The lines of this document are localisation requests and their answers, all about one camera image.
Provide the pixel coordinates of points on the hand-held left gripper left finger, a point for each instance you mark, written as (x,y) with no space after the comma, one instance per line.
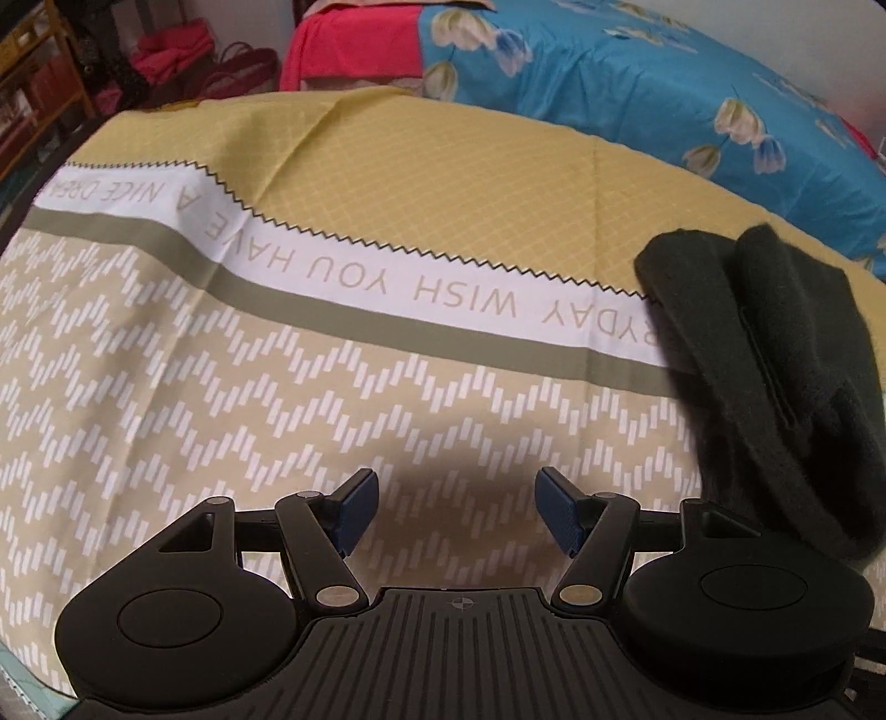
(358,509)

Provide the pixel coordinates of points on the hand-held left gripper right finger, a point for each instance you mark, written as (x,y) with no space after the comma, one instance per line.
(557,509)

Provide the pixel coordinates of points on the dark green knit sweater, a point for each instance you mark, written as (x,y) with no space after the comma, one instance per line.
(782,388)

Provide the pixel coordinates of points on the pile of red clothes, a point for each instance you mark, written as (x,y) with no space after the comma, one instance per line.
(173,48)

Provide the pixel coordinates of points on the yellow patterned bed sheet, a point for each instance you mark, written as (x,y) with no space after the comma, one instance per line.
(277,311)

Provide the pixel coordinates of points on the blue floral quilt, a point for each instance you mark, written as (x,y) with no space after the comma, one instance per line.
(657,90)

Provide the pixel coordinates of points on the dark red handbag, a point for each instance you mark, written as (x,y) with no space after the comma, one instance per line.
(239,76)

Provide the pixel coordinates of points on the red bed sheet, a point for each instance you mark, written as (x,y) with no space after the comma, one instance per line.
(346,52)

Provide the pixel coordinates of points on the pink blanket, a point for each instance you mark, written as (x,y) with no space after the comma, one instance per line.
(387,4)

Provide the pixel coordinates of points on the wooden shelf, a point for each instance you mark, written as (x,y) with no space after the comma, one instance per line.
(34,90)

